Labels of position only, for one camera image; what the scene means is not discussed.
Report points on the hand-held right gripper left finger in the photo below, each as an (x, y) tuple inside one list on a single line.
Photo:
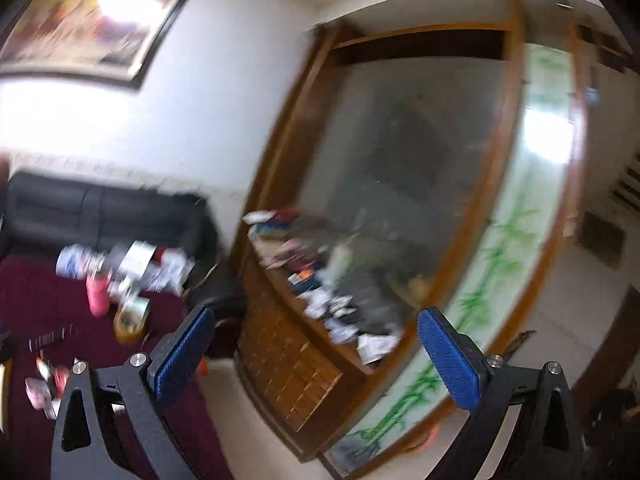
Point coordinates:
[(182, 355)]

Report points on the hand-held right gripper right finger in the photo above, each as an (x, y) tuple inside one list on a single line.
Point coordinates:
[(450, 360)]

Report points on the yellow tape roll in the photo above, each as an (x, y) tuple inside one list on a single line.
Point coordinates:
[(125, 331)]

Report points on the brick pattern wooden counter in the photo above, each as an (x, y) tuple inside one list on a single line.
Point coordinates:
[(280, 355)]

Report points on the pink woven flask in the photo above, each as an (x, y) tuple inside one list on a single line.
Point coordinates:
[(97, 295)]

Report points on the white paper box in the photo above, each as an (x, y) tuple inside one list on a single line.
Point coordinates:
[(136, 259)]

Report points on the bamboo print glass panel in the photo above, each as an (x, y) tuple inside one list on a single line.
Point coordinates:
[(500, 240)]

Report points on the clutter pile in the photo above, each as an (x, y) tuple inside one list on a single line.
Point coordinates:
[(325, 290)]

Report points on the black leather sofa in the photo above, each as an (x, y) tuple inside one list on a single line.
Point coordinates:
[(75, 210)]

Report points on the framed horse painting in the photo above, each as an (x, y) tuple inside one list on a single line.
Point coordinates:
[(90, 25)]

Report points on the brown wall panel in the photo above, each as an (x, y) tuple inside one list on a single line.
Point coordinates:
[(602, 240)]

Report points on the wooden partition frame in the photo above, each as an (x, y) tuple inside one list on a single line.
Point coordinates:
[(300, 125)]

